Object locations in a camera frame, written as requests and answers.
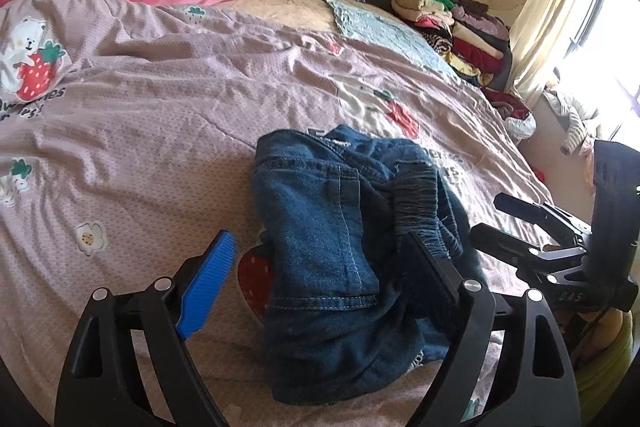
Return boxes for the blue denim pants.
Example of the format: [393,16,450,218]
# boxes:
[250,123,493,408]

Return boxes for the clothes on windowsill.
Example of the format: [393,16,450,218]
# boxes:
[542,79,608,158]

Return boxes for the white crumpled garment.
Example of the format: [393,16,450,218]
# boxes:
[505,114,537,142]

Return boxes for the beige blanket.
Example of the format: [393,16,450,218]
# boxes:
[220,0,346,38]

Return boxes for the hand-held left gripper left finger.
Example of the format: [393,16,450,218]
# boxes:
[54,229,237,427]

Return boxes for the person's right forearm green sleeve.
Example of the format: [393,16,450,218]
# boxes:
[570,307,637,408]

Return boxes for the pink strawberry printed bedsheet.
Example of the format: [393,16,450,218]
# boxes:
[0,0,576,427]

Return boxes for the window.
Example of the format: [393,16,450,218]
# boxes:
[550,0,640,142]

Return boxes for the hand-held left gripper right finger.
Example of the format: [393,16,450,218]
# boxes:
[400,232,583,427]

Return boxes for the light blue knit cloth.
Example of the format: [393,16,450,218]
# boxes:
[325,0,458,80]

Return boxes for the red crumpled garment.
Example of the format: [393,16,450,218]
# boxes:
[482,87,533,120]

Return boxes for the cream curtain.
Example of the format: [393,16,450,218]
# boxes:
[510,0,601,98]

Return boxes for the stack of folded clothes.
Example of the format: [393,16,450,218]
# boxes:
[391,0,513,88]

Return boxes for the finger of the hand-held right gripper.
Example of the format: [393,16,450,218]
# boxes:
[493,193,593,238]
[469,222,588,270]

